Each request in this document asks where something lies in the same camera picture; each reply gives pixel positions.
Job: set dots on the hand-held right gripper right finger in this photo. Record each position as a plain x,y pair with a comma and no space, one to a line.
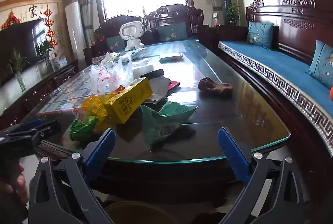
234,153

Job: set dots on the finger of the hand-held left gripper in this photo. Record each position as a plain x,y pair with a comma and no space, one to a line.
48,129
30,125

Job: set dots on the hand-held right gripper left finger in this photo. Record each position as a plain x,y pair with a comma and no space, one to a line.
100,151

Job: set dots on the green wrapper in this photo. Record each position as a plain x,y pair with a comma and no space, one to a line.
80,130

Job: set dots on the yellow plastic wrapper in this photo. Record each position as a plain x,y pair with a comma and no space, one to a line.
93,106

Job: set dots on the yellow carton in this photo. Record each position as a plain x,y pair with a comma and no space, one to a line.
130,101

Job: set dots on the green torn packet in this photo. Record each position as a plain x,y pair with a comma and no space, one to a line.
161,122

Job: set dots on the brown sock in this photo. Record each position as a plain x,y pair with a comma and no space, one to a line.
214,86

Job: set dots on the clear plastic bag red print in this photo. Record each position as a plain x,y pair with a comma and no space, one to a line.
104,78

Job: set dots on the white paper sheets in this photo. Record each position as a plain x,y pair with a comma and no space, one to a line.
158,87

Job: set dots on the red packet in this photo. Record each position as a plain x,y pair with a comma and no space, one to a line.
174,86

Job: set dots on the black foam piece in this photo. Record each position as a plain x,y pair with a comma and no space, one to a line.
153,73

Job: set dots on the white foam block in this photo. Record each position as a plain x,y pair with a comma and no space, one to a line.
144,66

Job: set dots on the person's left hand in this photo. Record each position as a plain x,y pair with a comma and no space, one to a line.
14,183

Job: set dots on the dark wooden television cabinet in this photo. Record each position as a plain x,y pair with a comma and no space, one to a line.
39,83

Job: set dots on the bamboo plant glass vase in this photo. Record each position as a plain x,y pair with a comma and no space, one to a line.
44,50
18,67

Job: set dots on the small white boxes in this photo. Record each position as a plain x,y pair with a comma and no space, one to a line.
58,62

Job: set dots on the black television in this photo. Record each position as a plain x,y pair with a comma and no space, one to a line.
18,49

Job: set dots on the white printed plastic bag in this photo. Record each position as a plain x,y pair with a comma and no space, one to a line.
110,57

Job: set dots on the blue sofa seat cushion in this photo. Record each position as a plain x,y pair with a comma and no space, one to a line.
273,65

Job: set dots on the dark red bag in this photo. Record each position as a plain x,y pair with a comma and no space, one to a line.
100,43

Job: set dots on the white standing air conditioner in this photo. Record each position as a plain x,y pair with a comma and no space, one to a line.
76,31

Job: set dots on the white wipes packet blue lid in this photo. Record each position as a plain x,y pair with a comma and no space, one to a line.
138,53

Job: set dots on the red diamond knot decoration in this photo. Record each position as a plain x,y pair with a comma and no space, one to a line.
11,20

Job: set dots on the teal embroidered armchair pillow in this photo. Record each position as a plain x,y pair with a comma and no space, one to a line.
173,32
115,43

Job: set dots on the orange round object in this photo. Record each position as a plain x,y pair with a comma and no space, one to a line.
331,93

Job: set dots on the flat white packet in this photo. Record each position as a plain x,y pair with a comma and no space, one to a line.
171,57

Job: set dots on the carved wooden armchair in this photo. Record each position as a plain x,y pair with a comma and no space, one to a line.
109,28
171,17

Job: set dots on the dark wooden side table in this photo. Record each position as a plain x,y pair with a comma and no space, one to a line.
229,35

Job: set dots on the white toy robot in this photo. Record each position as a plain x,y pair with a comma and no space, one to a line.
131,33

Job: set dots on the blue embroidered sofa pillow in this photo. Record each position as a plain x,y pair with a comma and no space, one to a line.
258,33
321,65

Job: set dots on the small standing photo card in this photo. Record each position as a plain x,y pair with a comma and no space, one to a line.
214,19

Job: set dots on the green potted plant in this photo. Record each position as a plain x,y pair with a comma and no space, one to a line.
232,13

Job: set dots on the long carved wooden sofa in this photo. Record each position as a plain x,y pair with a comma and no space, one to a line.
299,28

